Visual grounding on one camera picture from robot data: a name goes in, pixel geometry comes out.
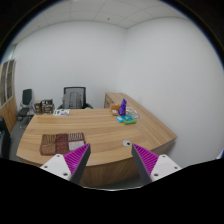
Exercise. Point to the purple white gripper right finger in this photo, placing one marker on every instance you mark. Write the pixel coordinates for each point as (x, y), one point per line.
(152, 167)

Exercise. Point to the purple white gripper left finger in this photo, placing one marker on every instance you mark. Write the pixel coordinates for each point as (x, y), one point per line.
(70, 166)

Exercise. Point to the brown patchwork towel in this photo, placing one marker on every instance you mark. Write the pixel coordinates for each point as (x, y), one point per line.
(61, 143)

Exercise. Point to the wooden L-shaped desk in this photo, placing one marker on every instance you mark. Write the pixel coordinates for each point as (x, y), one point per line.
(109, 161)

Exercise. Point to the green flat box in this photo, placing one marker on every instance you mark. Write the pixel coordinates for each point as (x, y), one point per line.
(128, 119)

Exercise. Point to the blue small box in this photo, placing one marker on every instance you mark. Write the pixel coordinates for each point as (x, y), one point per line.
(119, 119)

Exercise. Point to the green white booklet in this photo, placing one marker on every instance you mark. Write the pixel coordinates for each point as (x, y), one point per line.
(61, 112)

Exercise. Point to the clear plastic container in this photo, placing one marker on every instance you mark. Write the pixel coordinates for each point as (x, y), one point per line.
(132, 112)

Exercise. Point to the purple standing box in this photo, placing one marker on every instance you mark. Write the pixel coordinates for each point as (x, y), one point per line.
(122, 109)

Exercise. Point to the brown stacked boxes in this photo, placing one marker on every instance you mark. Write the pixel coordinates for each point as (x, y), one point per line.
(45, 106)

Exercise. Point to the grey mesh office chair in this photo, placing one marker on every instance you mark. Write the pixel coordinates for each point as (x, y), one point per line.
(74, 98)

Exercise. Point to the orange small box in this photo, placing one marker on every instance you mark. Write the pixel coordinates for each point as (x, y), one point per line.
(115, 107)

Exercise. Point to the black chair at left edge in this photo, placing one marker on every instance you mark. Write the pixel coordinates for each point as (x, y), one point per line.
(5, 139)

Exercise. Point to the black side chair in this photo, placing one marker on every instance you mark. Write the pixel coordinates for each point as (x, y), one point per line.
(26, 105)

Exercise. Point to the wooden glass-door cabinet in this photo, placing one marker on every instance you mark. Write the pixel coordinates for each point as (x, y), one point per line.
(7, 96)

